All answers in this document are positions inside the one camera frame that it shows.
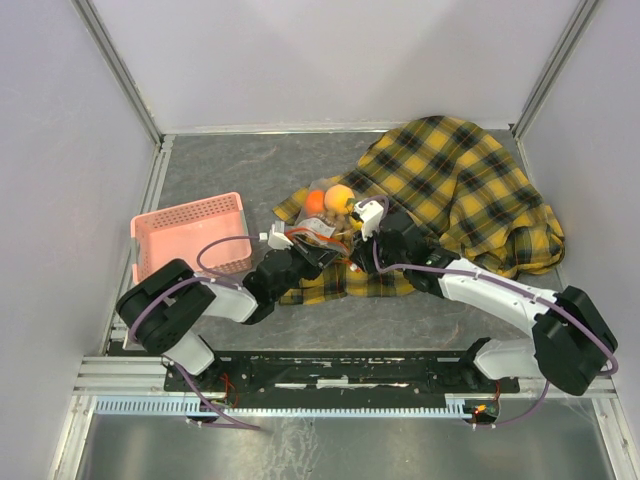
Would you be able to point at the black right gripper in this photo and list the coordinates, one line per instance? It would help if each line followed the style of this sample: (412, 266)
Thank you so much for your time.
(360, 256)

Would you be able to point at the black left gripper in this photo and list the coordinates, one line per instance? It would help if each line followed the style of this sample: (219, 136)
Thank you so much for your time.
(316, 257)

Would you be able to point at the clear zip top bag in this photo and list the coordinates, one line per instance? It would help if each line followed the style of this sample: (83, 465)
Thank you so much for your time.
(311, 230)

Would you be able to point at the brown fake longan bunch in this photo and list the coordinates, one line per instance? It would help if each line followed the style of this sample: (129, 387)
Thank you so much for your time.
(339, 225)

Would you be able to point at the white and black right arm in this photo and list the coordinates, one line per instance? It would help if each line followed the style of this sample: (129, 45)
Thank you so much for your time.
(566, 340)

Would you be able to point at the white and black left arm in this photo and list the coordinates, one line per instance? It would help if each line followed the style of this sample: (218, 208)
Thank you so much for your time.
(161, 311)

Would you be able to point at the orange fake tangerine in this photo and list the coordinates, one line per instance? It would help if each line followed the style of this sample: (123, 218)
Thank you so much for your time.
(314, 202)

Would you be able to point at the orange-yellow fake peach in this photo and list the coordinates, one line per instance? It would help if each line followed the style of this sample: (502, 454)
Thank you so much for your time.
(338, 199)

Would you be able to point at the yellow plaid shirt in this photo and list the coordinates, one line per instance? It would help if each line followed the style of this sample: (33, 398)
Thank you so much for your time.
(464, 191)

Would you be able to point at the pink perforated plastic basket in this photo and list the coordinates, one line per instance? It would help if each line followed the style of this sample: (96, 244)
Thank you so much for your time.
(210, 232)

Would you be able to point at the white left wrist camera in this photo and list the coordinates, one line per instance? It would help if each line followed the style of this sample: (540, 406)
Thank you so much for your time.
(276, 238)

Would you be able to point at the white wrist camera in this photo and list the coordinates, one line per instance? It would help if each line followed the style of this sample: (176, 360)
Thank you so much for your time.
(276, 238)
(369, 213)

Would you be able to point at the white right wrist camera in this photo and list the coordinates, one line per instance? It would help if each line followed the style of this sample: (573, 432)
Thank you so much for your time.
(369, 213)

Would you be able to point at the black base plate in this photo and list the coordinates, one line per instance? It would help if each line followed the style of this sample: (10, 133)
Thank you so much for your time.
(240, 373)

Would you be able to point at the light blue cable duct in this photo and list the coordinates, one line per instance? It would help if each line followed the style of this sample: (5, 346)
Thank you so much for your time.
(303, 403)

